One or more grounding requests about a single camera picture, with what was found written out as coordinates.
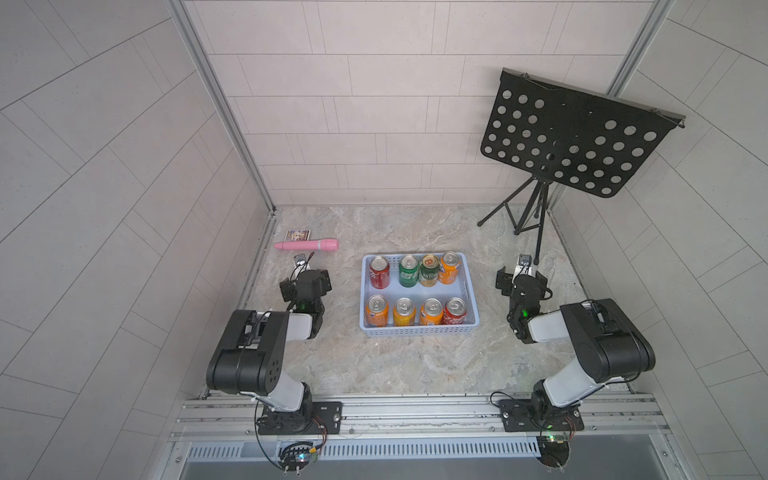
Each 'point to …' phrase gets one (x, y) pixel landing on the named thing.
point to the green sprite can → (409, 271)
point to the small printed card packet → (297, 235)
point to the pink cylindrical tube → (325, 245)
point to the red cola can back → (380, 272)
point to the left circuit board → (295, 456)
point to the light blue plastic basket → (422, 293)
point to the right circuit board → (554, 450)
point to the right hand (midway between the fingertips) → (518, 265)
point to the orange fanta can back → (449, 268)
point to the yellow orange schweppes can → (404, 312)
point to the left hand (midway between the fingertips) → (309, 268)
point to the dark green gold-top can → (429, 270)
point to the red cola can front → (455, 311)
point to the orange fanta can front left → (377, 311)
